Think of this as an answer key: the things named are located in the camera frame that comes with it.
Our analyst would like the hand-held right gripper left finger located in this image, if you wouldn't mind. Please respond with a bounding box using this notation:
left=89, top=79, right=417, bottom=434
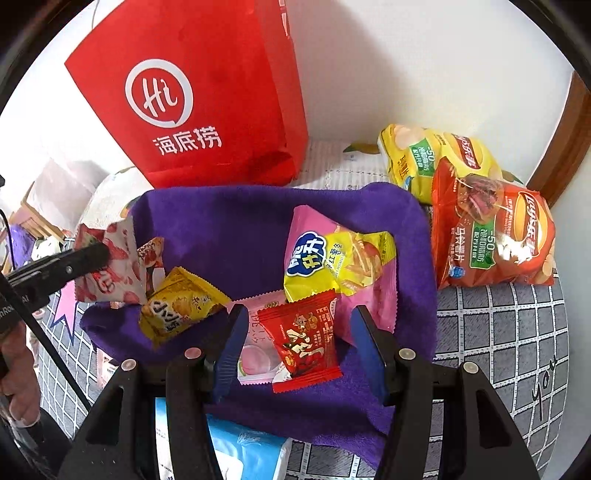
left=58, top=304, right=251, bottom=480

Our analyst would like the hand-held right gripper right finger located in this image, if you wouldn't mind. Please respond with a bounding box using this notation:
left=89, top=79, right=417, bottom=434
left=350, top=305, right=542, bottom=480

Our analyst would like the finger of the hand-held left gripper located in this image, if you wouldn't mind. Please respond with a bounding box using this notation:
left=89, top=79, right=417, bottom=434
left=9, top=242, right=112, bottom=302

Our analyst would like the red white snack packet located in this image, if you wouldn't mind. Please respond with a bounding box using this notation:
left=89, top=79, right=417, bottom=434
left=74, top=217, right=149, bottom=306

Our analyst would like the pink yellow sweet potato chip packet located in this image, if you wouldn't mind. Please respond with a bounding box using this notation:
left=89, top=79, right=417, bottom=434
left=283, top=205, right=399, bottom=344

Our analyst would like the small red snack packet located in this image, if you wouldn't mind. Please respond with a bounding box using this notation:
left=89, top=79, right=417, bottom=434
left=256, top=290, right=342, bottom=394

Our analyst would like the person's left hand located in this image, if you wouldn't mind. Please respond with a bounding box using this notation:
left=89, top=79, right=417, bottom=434
left=0, top=323, right=43, bottom=418

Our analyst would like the pink white snack packet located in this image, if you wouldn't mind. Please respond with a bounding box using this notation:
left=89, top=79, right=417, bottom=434
left=235, top=291, right=296, bottom=386

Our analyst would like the wooden chair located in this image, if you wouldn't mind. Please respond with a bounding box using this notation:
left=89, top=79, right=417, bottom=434
left=10, top=182, right=68, bottom=245

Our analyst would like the small yellow snack packet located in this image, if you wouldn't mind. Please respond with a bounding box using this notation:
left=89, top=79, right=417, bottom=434
left=139, top=267, right=232, bottom=349

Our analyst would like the beige box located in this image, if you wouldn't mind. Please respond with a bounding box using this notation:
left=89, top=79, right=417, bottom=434
left=34, top=157, right=109, bottom=232

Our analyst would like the small red strawberry print packet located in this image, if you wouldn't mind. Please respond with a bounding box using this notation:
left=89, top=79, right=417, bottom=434
left=136, top=237, right=166, bottom=296

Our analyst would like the blue white tissue pack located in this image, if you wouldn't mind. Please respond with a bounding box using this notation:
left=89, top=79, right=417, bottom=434
left=154, top=397, right=294, bottom=480

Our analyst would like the grey grid bedsheet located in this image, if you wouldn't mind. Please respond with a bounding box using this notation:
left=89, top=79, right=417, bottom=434
left=28, top=277, right=571, bottom=480

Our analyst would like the purple towel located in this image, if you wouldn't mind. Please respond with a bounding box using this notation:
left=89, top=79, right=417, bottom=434
left=79, top=182, right=439, bottom=472

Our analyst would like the orange red potato chip bag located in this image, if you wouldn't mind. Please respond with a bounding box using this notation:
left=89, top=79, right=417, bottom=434
left=430, top=157, right=557, bottom=291

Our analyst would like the white lemon print cloth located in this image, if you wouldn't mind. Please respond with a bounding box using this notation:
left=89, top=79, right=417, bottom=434
left=88, top=141, right=525, bottom=222

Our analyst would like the yellow potato chip bag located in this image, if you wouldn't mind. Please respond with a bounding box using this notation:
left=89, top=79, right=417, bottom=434
left=378, top=124, right=504, bottom=206

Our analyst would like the red paper bag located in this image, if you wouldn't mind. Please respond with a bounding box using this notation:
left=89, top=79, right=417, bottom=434
left=64, top=0, right=309, bottom=189

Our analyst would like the brown wooden bed frame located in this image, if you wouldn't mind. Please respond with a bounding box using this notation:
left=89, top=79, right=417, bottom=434
left=526, top=71, right=591, bottom=206

